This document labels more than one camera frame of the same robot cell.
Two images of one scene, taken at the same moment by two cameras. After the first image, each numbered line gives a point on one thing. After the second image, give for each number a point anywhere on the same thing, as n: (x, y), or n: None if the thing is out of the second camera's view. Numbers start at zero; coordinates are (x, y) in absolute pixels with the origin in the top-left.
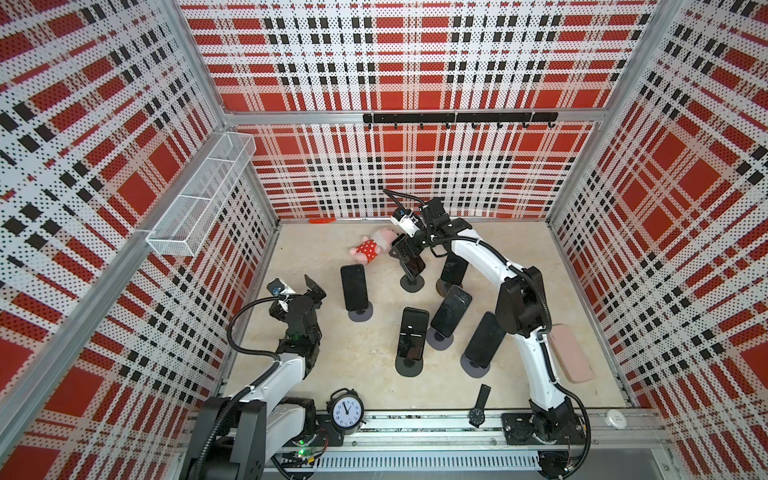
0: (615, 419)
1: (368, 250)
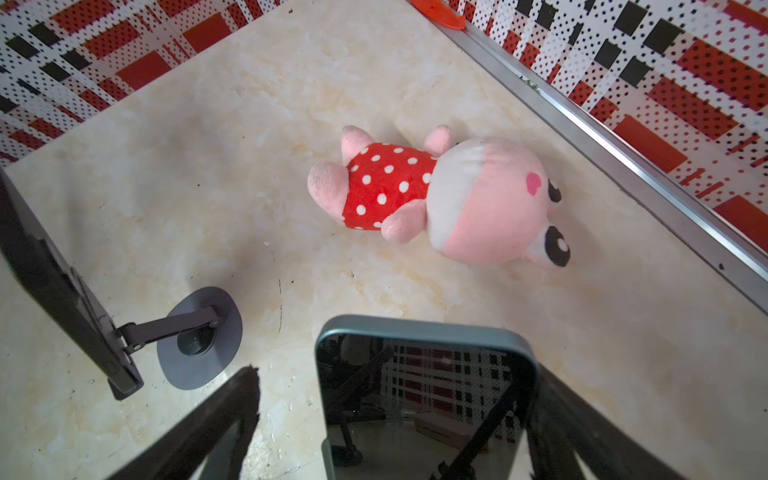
0: None
1: (482, 201)
